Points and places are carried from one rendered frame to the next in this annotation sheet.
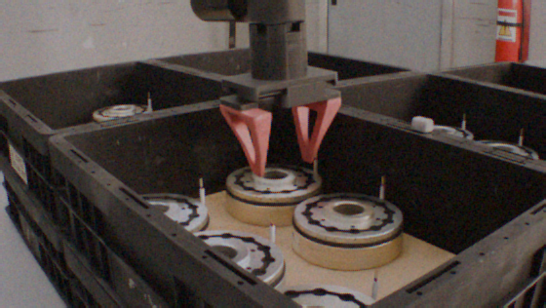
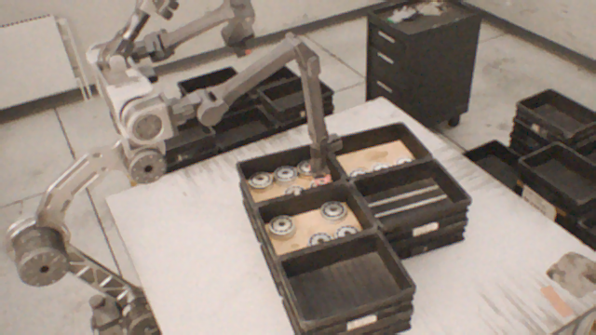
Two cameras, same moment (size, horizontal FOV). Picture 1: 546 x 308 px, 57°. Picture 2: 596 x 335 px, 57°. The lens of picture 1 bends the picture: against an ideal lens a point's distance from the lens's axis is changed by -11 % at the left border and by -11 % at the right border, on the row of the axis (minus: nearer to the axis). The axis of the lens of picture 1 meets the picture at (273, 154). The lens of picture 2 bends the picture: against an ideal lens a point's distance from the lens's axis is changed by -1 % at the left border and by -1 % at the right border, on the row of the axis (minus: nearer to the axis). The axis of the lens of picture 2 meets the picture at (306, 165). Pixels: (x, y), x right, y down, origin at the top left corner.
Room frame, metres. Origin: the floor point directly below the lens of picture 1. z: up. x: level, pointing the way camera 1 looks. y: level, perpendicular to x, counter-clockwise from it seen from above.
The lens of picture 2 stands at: (1.15, -1.68, 2.38)
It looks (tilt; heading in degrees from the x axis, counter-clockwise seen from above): 38 degrees down; 111
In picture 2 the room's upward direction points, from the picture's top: 4 degrees counter-clockwise
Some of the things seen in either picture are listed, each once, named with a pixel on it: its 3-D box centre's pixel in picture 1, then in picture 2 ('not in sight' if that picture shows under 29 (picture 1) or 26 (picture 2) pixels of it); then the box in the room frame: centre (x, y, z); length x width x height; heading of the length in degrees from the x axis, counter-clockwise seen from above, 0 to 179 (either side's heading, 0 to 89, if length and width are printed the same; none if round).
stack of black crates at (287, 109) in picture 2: not in sight; (298, 120); (0.02, 1.14, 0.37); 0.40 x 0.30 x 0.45; 49
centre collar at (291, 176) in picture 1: (274, 176); not in sight; (0.56, 0.00, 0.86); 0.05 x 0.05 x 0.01
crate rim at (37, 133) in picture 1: (107, 94); (376, 150); (0.74, 0.23, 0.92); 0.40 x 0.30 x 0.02; 38
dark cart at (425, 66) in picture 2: not in sight; (419, 72); (0.68, 1.82, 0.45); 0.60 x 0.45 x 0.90; 49
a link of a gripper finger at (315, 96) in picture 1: (295, 122); (319, 179); (0.56, -0.02, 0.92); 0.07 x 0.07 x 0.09; 33
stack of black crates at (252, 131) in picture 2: not in sight; (242, 147); (-0.25, 0.84, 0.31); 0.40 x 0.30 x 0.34; 49
